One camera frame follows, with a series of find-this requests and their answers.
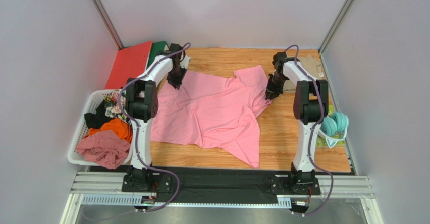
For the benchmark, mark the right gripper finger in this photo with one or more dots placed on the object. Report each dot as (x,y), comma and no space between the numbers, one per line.
(274,93)
(269,93)

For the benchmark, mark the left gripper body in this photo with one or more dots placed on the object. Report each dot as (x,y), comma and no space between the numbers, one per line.
(177,73)

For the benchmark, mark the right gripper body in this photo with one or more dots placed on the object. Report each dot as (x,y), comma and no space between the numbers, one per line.
(272,89)

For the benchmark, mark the pink t-shirt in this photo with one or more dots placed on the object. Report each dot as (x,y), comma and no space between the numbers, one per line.
(214,112)

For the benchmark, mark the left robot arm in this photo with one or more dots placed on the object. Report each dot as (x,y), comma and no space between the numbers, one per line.
(141,107)

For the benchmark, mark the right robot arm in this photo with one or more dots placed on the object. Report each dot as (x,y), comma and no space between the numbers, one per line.
(310,106)

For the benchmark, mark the green binder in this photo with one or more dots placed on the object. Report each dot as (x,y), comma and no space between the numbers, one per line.
(155,49)

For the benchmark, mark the folded beige t-shirt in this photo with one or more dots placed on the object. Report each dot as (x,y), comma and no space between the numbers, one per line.
(312,65)

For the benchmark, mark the red binder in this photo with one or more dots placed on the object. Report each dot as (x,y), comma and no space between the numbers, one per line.
(129,63)

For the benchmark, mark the green book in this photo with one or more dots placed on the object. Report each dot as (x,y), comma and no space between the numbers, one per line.
(331,139)

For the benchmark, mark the floral garment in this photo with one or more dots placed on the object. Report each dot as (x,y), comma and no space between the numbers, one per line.
(112,104)

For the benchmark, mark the teal headphones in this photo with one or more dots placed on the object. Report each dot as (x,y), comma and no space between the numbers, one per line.
(334,124)

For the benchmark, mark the orange garment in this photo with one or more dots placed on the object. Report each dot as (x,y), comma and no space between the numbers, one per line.
(122,129)

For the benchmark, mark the dusty pink garment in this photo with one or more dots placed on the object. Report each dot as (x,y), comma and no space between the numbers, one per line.
(105,149)

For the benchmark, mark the black base mat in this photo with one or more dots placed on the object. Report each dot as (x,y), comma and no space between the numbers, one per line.
(225,186)

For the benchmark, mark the white laundry basket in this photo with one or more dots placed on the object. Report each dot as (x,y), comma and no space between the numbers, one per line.
(74,157)

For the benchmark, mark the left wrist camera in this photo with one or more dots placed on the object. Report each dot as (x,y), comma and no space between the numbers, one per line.
(185,62)

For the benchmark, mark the aluminium mounting rail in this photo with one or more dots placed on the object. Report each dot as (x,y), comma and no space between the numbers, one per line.
(97,188)

